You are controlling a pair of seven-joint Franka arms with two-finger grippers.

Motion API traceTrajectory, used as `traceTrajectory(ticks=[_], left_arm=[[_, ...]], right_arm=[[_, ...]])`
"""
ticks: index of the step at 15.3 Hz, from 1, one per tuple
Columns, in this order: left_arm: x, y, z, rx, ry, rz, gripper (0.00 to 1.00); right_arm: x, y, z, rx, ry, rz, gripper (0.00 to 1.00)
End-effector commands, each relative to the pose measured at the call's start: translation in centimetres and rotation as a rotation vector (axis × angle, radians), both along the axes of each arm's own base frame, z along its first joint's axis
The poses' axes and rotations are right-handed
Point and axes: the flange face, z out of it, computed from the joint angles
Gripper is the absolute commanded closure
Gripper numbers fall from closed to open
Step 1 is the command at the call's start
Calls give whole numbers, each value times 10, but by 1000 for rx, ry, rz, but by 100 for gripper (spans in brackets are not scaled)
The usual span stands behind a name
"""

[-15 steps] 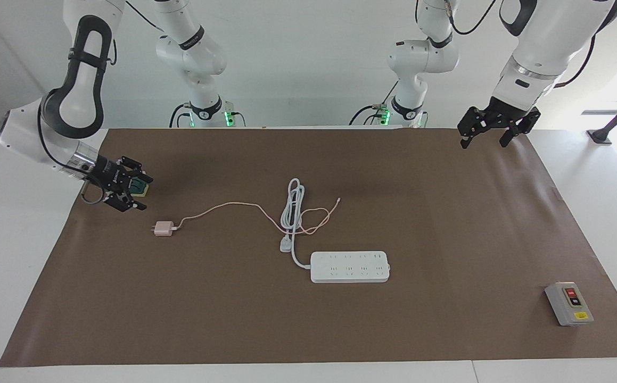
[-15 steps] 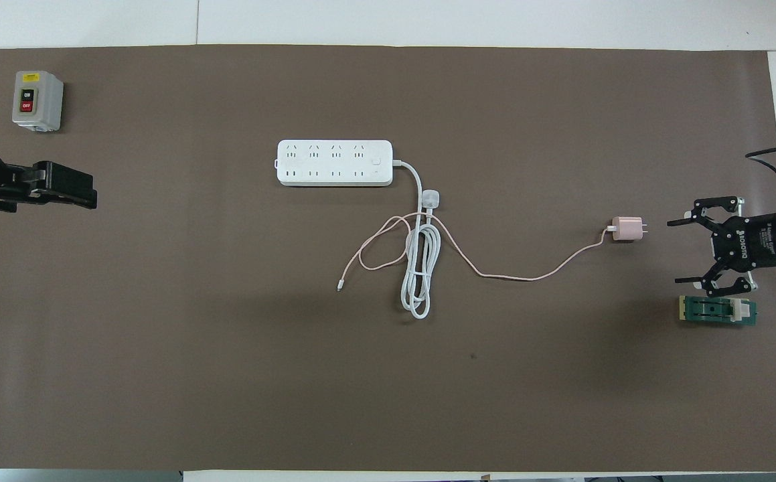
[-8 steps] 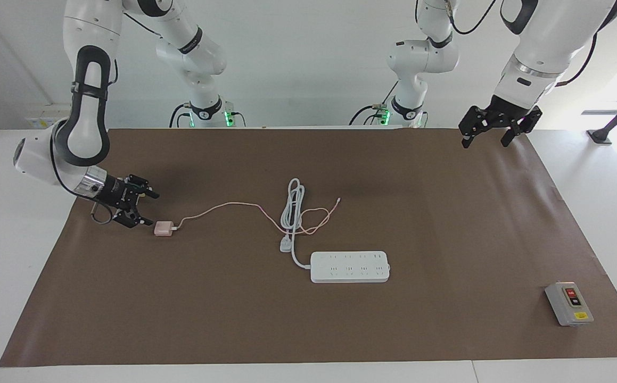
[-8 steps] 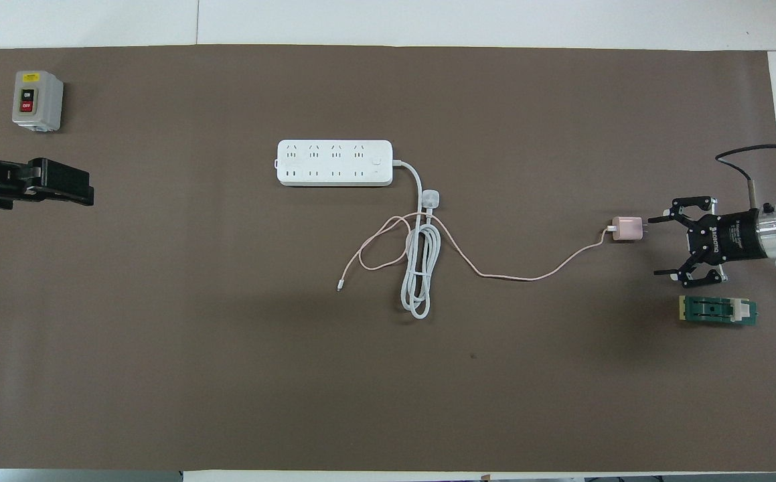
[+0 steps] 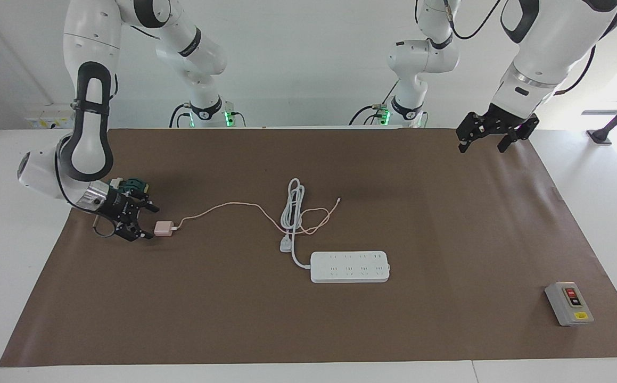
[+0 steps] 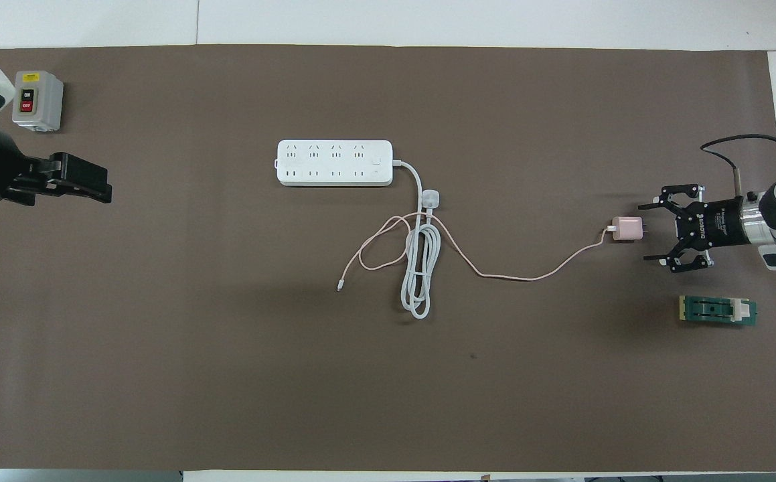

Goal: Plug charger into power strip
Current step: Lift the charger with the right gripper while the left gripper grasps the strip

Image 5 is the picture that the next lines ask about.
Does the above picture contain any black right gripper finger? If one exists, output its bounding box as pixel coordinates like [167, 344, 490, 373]
[117, 220, 155, 243]
[129, 197, 160, 214]

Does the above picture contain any pink charging cable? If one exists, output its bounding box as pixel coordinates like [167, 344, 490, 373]
[172, 197, 341, 236]

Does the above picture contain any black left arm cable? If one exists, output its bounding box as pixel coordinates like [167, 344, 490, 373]
[443, 0, 503, 41]

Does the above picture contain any grey on-off switch box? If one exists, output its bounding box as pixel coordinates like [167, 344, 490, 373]
[544, 281, 595, 327]

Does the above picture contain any black left base cable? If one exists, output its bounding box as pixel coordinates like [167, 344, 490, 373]
[348, 103, 390, 127]

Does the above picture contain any black right base cable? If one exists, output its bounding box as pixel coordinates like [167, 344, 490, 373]
[168, 103, 193, 129]

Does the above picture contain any white power strip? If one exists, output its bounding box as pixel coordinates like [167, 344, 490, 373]
[310, 251, 391, 284]

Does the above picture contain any white wall outlet box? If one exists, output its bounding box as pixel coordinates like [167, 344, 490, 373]
[24, 103, 78, 130]

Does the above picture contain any brown table mat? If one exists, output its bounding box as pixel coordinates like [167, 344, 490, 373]
[0, 128, 617, 368]

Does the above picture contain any black base cable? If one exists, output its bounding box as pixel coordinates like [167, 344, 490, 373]
[348, 103, 390, 127]
[168, 103, 193, 129]

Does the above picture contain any white power strip cord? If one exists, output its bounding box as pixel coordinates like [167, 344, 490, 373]
[278, 178, 312, 270]

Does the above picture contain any green knife switch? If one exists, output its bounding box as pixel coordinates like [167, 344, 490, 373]
[111, 178, 151, 195]

